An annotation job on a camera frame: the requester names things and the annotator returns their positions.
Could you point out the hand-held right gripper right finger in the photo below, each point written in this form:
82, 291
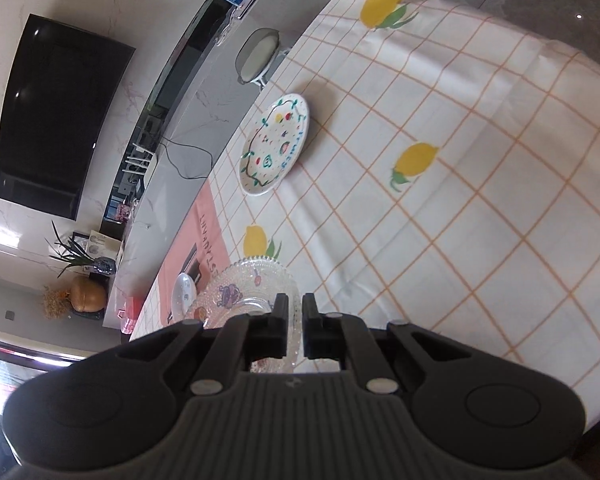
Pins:
310, 320

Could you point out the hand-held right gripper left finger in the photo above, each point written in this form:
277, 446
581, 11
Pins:
280, 320

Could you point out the clear glass plate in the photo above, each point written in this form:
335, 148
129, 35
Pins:
240, 285

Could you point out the small white plate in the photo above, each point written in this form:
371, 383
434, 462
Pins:
182, 295

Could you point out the painted white plate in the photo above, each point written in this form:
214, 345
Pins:
275, 145

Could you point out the checked lemon tablecloth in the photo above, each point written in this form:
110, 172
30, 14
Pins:
430, 235

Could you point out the pink storage box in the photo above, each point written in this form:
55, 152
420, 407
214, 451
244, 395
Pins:
130, 317

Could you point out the plant in glass vase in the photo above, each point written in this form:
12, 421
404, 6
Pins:
105, 265

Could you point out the small pink photo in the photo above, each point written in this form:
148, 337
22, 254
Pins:
122, 212

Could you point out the brown vase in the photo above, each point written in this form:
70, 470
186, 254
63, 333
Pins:
87, 295

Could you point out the sketch card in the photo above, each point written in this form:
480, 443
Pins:
100, 242

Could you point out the white router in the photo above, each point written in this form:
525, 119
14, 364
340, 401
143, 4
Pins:
147, 172

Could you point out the dried flowers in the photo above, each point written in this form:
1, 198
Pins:
55, 302

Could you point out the marble television console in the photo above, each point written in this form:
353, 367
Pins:
215, 90

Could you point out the grey stool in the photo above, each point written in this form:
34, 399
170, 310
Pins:
257, 50

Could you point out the black television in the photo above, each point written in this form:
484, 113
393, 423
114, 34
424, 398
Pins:
55, 115

